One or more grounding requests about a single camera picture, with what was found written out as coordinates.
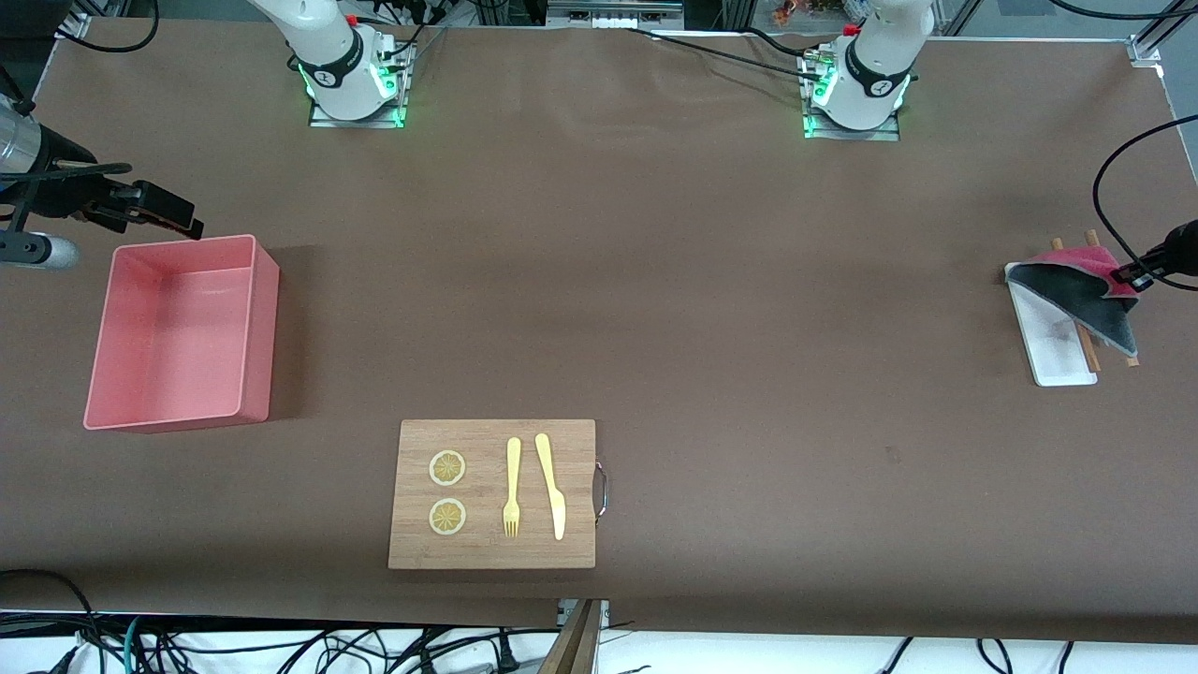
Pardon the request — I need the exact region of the black cable on table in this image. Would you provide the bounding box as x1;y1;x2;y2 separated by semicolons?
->
625;26;826;81

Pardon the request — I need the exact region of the wooden beam under table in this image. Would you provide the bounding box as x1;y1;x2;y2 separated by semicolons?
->
538;599;605;674

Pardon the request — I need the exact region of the white rack base tray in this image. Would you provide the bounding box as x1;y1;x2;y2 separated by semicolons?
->
1005;262;1098;388

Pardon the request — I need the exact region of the pink plastic bin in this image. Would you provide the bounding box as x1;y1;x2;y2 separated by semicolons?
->
82;234;280;433

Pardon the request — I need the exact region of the pink and grey cloth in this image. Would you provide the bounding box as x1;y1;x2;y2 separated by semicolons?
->
1009;245;1143;359

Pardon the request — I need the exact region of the black looped floor cable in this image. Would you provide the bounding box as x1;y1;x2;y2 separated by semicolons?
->
0;568;106;674

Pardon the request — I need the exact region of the yellow plastic fork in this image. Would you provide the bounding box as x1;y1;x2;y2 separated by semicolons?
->
503;437;523;539

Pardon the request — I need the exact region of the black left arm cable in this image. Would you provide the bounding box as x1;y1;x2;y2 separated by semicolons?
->
1092;114;1198;293

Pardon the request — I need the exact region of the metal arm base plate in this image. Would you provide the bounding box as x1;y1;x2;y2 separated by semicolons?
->
309;37;415;129
803;51;901;141

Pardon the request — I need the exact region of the teal cable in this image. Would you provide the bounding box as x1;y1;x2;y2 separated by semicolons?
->
122;615;153;674

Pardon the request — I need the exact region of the wooden chopsticks pair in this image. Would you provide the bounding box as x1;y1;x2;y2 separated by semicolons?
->
1084;229;1141;368

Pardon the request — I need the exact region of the yellow plastic knife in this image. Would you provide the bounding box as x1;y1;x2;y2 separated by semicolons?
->
534;432;567;542

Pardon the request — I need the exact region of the white power strip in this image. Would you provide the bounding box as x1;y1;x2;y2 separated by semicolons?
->
547;0;686;29

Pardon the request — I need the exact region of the wooden cutting board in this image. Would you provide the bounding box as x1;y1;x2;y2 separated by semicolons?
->
387;418;609;570

